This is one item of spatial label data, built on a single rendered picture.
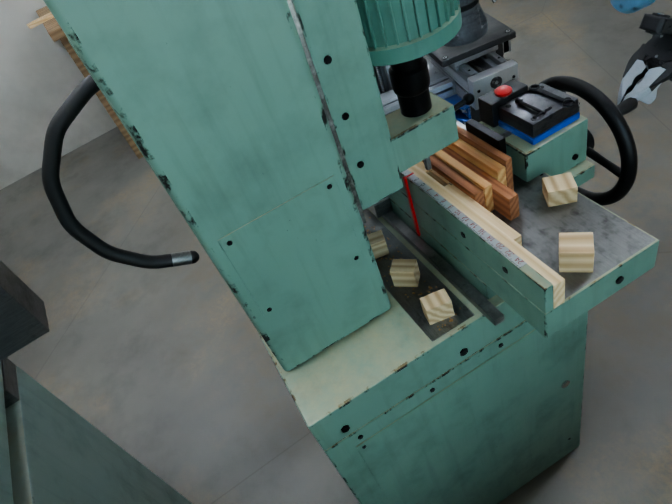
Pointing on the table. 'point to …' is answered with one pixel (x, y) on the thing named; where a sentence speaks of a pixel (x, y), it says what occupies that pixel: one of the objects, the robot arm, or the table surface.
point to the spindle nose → (411, 86)
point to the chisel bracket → (422, 132)
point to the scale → (466, 220)
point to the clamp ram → (488, 134)
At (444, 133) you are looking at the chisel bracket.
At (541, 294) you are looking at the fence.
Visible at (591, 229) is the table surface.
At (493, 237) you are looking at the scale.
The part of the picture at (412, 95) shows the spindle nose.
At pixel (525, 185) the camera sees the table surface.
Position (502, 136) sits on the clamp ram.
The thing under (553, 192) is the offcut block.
